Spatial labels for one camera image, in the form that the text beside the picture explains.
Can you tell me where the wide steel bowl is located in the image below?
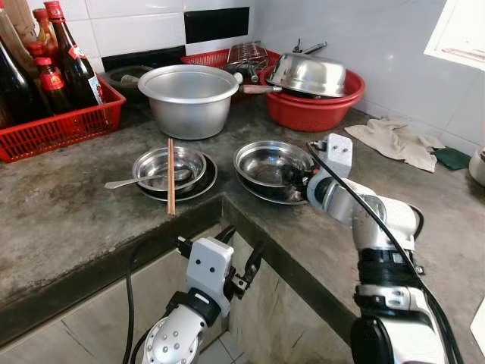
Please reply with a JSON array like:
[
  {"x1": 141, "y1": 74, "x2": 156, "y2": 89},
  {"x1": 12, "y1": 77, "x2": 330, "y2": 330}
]
[{"x1": 233, "y1": 140, "x2": 316, "y2": 191}]

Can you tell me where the dark-rimmed steel plate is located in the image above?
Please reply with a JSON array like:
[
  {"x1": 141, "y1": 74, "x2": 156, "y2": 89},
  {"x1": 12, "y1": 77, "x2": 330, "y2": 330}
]
[
  {"x1": 136, "y1": 153, "x2": 220, "y2": 202},
  {"x1": 236, "y1": 171, "x2": 311, "y2": 206}
]

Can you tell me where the red plastic basin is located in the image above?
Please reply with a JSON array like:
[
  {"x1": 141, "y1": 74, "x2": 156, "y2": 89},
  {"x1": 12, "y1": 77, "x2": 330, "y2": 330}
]
[{"x1": 261, "y1": 64, "x2": 367, "y2": 133}]

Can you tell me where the wooden chopstick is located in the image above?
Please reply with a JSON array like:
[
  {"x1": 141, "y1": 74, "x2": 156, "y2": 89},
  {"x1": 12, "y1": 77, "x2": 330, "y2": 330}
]
[
  {"x1": 167, "y1": 138, "x2": 174, "y2": 217},
  {"x1": 171, "y1": 138, "x2": 177, "y2": 216}
]

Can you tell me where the shiny steel pot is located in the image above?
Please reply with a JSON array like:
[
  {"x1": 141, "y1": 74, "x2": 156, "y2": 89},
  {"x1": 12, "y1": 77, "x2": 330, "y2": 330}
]
[{"x1": 266, "y1": 52, "x2": 349, "y2": 99}]

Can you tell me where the beige crumpled cloth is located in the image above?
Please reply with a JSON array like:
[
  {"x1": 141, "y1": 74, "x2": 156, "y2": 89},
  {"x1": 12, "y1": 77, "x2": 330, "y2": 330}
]
[{"x1": 344, "y1": 118, "x2": 446, "y2": 174}]

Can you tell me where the small steel bowl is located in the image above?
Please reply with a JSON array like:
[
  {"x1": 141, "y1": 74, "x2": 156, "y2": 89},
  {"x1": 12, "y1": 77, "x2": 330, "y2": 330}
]
[{"x1": 132, "y1": 146, "x2": 208, "y2": 193}]

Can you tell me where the steel spoon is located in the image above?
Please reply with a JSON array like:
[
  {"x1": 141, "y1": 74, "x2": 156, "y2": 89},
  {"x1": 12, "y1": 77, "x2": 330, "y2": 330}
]
[{"x1": 104, "y1": 172, "x2": 190, "y2": 190}]

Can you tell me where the large aluminium pot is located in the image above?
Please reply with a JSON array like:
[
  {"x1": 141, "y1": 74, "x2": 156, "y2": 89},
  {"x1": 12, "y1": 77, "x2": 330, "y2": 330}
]
[{"x1": 138, "y1": 64, "x2": 241, "y2": 141}]

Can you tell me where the shallow red plastic basket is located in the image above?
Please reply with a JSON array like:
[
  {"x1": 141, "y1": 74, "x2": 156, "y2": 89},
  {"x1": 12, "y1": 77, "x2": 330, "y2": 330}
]
[{"x1": 180, "y1": 47, "x2": 283, "y2": 86}]

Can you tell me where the dark green scrub pad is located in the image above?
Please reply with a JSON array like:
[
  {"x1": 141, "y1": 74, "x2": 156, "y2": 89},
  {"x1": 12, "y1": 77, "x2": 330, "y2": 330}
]
[{"x1": 433, "y1": 146, "x2": 473, "y2": 171}]

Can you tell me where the white round container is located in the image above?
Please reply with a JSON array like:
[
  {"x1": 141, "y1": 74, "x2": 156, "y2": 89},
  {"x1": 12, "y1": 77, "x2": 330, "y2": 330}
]
[{"x1": 468, "y1": 147, "x2": 485, "y2": 187}]

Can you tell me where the dark round bowl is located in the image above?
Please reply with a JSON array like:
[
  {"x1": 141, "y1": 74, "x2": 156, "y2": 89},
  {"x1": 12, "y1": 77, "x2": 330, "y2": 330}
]
[{"x1": 102, "y1": 64, "x2": 154, "y2": 101}]

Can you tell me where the red plastic bottle basket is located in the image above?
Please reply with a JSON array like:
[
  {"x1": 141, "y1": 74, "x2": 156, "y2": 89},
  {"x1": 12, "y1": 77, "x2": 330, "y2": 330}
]
[{"x1": 0, "y1": 74, "x2": 127, "y2": 163}]

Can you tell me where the white sink rim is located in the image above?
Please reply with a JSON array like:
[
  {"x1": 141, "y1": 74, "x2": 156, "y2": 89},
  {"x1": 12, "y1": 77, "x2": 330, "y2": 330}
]
[{"x1": 469, "y1": 299, "x2": 485, "y2": 356}]

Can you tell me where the small red-capped sauce bottle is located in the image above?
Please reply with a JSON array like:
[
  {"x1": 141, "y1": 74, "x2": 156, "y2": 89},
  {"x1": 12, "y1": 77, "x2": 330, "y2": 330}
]
[{"x1": 34, "y1": 57, "x2": 74, "y2": 116}]

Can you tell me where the tall dark red-capped bottle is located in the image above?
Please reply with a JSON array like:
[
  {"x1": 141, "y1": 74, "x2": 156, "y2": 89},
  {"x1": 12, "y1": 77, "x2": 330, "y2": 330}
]
[{"x1": 43, "y1": 1, "x2": 105, "y2": 108}]

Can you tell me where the large black glass bottle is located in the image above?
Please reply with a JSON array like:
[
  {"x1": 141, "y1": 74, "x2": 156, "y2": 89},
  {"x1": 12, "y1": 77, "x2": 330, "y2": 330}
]
[{"x1": 0, "y1": 32, "x2": 48, "y2": 128}]

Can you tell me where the short red-capped bottle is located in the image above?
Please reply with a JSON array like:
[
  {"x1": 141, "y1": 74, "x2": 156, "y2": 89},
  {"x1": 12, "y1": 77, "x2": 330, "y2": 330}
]
[{"x1": 27, "y1": 42, "x2": 48, "y2": 69}]

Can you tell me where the amber red-capped bottle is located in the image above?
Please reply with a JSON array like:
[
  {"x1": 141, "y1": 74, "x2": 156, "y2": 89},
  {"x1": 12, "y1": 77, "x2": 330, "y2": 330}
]
[{"x1": 32, "y1": 8, "x2": 60, "y2": 52}]

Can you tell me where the brown wooden board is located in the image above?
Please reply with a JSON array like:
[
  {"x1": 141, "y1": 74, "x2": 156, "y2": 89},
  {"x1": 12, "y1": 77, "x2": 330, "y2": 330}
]
[{"x1": 0, "y1": 0, "x2": 39, "y2": 58}]

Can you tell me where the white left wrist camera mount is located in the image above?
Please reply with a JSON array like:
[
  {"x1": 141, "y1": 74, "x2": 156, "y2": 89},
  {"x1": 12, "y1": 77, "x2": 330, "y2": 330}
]
[{"x1": 185, "y1": 237, "x2": 235, "y2": 298}]

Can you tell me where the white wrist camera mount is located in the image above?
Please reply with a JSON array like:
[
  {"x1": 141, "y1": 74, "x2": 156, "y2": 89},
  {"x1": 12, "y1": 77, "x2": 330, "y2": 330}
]
[
  {"x1": 185, "y1": 237, "x2": 235, "y2": 298},
  {"x1": 325, "y1": 133, "x2": 355, "y2": 180}
]

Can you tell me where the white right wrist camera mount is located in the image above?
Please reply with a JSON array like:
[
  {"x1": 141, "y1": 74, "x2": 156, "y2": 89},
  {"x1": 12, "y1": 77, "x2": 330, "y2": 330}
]
[{"x1": 325, "y1": 133, "x2": 355, "y2": 180}]

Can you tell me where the wooden-handled ladle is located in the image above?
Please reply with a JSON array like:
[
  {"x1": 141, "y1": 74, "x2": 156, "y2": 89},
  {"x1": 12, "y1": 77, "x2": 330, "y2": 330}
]
[{"x1": 233, "y1": 71, "x2": 283, "y2": 96}]

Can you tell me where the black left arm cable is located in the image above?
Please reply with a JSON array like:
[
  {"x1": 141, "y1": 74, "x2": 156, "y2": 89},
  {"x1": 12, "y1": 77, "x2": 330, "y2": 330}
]
[{"x1": 122, "y1": 237, "x2": 192, "y2": 364}]

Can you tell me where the metal wire rack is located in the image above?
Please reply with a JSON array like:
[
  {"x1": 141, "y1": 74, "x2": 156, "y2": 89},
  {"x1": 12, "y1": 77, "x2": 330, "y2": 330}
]
[{"x1": 225, "y1": 41, "x2": 271, "y2": 74}]

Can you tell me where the metal utensil handle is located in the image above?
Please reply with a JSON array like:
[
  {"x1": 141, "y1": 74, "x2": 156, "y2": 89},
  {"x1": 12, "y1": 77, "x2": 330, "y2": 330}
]
[{"x1": 291, "y1": 39, "x2": 329, "y2": 57}]

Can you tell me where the white window frame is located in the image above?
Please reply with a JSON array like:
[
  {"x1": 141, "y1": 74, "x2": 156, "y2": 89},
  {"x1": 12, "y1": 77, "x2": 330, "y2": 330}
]
[{"x1": 424, "y1": 0, "x2": 485, "y2": 71}]

